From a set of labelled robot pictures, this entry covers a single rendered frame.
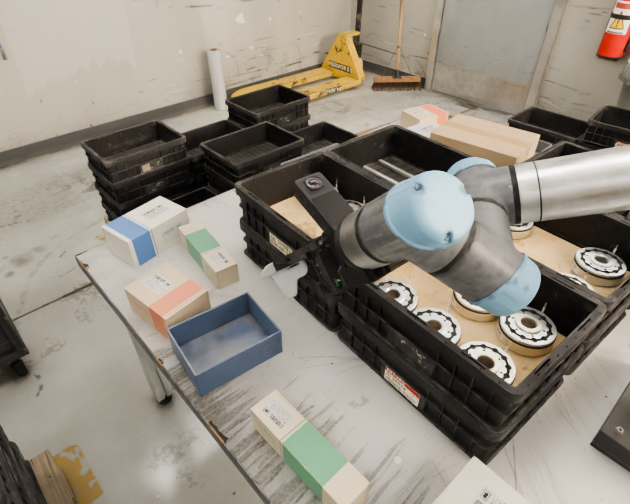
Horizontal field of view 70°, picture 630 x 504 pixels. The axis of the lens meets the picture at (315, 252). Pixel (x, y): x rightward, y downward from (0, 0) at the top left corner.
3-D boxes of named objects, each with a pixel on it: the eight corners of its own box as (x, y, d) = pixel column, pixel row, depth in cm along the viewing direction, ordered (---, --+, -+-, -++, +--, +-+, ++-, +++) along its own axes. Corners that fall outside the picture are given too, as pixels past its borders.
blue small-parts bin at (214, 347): (250, 311, 110) (247, 291, 106) (283, 351, 101) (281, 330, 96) (172, 349, 101) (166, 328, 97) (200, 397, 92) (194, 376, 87)
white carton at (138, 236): (136, 268, 123) (127, 242, 117) (110, 252, 128) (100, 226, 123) (192, 233, 135) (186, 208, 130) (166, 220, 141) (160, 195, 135)
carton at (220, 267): (181, 243, 131) (178, 227, 128) (201, 236, 134) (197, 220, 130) (218, 289, 116) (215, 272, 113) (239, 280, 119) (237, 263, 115)
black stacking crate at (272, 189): (424, 250, 112) (431, 211, 104) (334, 304, 97) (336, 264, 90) (322, 187, 135) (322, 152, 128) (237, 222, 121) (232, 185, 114)
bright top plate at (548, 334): (565, 328, 85) (566, 326, 85) (538, 356, 80) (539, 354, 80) (517, 300, 91) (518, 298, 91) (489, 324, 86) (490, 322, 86)
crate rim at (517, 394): (605, 315, 81) (611, 306, 80) (513, 409, 67) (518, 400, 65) (431, 218, 105) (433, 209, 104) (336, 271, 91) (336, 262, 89)
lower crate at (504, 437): (565, 383, 94) (587, 346, 87) (481, 474, 79) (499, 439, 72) (419, 283, 118) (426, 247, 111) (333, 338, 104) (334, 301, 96)
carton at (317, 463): (367, 498, 76) (370, 482, 72) (342, 525, 73) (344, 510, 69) (277, 406, 90) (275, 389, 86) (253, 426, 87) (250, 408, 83)
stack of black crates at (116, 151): (174, 193, 259) (157, 118, 231) (201, 215, 242) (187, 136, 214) (106, 220, 238) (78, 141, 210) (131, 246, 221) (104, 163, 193)
